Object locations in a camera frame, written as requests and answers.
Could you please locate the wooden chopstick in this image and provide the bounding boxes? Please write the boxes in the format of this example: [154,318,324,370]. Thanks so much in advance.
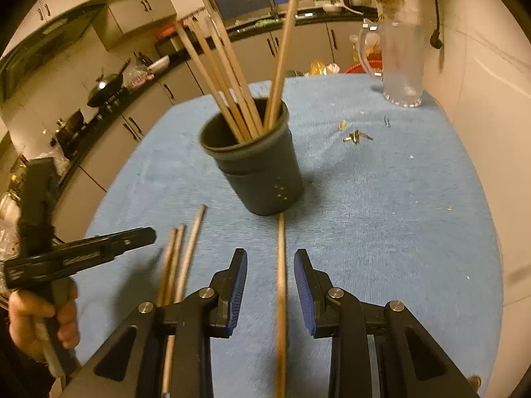
[164,224,186,305]
[161,205,207,397]
[275,213,287,398]
[156,227,178,307]
[176,22,245,142]
[265,0,299,130]
[210,12,265,139]
[190,16,251,142]

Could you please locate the black utensil holder cup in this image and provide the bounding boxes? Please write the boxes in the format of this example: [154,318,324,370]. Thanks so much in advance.
[199,102,303,217]

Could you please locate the person left hand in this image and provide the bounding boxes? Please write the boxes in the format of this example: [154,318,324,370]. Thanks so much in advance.
[7,277,81,361]

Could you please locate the black cooking pot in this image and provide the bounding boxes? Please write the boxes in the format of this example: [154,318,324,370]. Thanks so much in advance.
[54,110,85,144]

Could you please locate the blue towel table cloth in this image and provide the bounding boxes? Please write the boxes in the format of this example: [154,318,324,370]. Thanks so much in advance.
[76,75,503,397]

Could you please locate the black wok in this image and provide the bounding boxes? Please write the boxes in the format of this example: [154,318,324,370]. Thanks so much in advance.
[86,58,131,108]

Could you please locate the range hood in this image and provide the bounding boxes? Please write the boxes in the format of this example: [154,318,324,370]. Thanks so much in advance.
[1,3,105,101]

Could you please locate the white bowl on counter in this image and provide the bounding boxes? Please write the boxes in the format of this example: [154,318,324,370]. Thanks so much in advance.
[148,56,170,75]

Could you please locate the red plastic basin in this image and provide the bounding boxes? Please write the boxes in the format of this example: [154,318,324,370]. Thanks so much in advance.
[343,59,383,76]

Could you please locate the yellow plastic bag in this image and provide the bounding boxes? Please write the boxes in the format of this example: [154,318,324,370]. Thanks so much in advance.
[307,59,340,76]

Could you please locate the clear glass pitcher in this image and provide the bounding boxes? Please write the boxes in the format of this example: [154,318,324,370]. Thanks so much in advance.
[357,19,424,108]

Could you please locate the black power cable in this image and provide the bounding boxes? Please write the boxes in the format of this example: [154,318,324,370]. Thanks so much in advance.
[428,0,444,50]

